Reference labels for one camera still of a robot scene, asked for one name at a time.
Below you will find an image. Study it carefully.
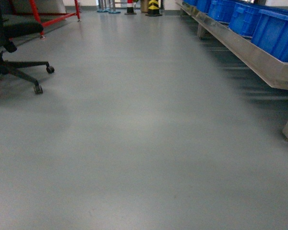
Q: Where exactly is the blue crate on rack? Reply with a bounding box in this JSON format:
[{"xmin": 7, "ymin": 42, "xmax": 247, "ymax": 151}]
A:
[
  {"xmin": 228, "ymin": 2, "xmax": 260, "ymax": 37},
  {"xmin": 251, "ymin": 10, "xmax": 288, "ymax": 62}
]

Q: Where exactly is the blue crate nearest on rack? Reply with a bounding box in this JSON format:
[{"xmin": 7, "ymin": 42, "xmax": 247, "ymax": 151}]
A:
[{"xmin": 251, "ymin": 10, "xmax": 288, "ymax": 62}]

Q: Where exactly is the yellow black traffic cone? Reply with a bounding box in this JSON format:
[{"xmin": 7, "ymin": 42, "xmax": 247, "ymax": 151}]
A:
[{"xmin": 146, "ymin": 0, "xmax": 162, "ymax": 17}]

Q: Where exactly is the long steel floor rack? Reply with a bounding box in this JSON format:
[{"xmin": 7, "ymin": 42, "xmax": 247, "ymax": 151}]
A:
[{"xmin": 175, "ymin": 0, "xmax": 288, "ymax": 139}]

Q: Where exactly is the red metal table frame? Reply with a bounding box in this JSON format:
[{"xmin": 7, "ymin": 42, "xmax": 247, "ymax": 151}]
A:
[{"xmin": 8, "ymin": 0, "xmax": 81, "ymax": 27}]

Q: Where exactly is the red white traffic cone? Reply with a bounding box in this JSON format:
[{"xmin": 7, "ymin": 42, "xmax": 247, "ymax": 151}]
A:
[{"xmin": 125, "ymin": 0, "xmax": 137, "ymax": 15}]

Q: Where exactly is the black office chair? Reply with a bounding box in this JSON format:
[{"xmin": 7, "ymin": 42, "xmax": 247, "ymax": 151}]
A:
[{"xmin": 0, "ymin": 5, "xmax": 55, "ymax": 94}]

